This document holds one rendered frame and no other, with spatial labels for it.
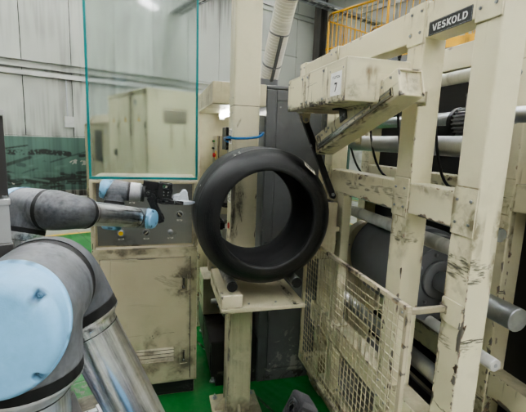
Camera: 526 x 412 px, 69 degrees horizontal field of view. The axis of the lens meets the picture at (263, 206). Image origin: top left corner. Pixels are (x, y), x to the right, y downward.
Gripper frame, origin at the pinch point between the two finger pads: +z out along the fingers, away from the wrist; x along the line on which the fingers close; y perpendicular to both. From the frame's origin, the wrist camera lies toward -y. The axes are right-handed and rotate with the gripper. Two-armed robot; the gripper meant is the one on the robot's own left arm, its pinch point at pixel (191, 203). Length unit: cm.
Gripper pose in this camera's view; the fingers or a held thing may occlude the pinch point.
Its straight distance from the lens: 161.2
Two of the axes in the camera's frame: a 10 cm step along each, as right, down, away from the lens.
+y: 1.5, -9.8, -1.3
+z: 9.6, 1.1, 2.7
